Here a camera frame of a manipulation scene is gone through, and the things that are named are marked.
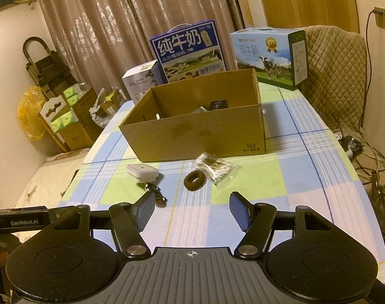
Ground black power cable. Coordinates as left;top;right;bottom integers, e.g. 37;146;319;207
358;10;379;127

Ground yellow plastic bag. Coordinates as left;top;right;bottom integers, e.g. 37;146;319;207
17;85;47;141

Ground black folding hand cart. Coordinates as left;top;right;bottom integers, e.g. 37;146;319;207
22;36;77;99

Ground checkered tablecloth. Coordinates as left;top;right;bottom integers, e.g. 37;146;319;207
59;83;385;283

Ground white power strip with cables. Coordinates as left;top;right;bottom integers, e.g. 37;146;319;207
333;127;385;172

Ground brown cardboard box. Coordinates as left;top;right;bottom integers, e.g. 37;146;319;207
119;69;266;163

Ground light blue milk carton box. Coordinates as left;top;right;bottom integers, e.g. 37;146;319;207
230;27;308;91

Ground brown hair scrunchie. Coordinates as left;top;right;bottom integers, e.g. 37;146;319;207
184;170;206;192

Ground person left hand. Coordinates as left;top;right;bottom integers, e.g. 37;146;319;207
0;234;21;279

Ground bag of cotton swabs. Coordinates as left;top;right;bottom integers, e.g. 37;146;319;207
195;152;242;190

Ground black product box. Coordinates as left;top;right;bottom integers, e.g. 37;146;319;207
209;100;228;110

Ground silver foil pouch green top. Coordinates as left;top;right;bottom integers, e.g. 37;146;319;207
192;106;208;114

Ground cardboard boxes with tissue packs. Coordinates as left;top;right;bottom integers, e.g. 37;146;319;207
38;83;122;152

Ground beige quilted chair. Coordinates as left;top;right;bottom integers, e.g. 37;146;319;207
300;25;367;130

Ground white plastic bag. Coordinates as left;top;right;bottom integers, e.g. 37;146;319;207
89;88;116;128

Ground beige curtain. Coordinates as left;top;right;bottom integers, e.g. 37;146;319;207
39;0;239;93

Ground dark blue milk carton box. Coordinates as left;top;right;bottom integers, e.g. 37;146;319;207
150;20;226;82

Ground white flat charger case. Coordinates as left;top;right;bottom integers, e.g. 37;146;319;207
127;163;160;183

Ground white small appliance box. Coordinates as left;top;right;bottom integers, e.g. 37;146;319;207
122;60;166;104

